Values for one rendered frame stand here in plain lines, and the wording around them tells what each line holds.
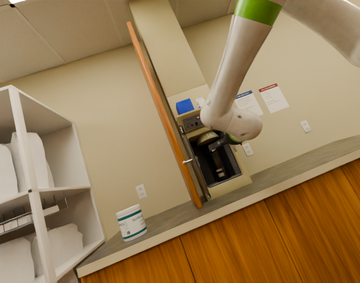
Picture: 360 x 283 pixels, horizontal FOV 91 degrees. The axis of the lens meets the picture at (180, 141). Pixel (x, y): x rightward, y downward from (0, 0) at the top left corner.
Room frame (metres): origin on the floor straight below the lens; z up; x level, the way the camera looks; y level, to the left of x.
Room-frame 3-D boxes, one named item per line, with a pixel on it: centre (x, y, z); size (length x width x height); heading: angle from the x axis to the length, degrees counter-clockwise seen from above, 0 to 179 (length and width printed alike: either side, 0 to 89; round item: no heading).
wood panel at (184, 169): (1.33, 0.05, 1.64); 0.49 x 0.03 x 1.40; 6
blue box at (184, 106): (1.13, -0.11, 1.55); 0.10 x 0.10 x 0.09; 6
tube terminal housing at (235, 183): (1.32, -0.17, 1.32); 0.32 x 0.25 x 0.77; 96
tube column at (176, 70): (1.32, -0.17, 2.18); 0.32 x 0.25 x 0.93; 96
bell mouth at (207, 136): (1.30, -0.19, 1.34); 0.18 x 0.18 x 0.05
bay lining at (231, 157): (1.32, -0.17, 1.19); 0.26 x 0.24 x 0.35; 96
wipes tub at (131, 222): (1.00, 0.41, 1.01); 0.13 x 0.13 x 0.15
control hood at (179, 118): (1.14, -0.19, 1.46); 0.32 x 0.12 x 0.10; 96
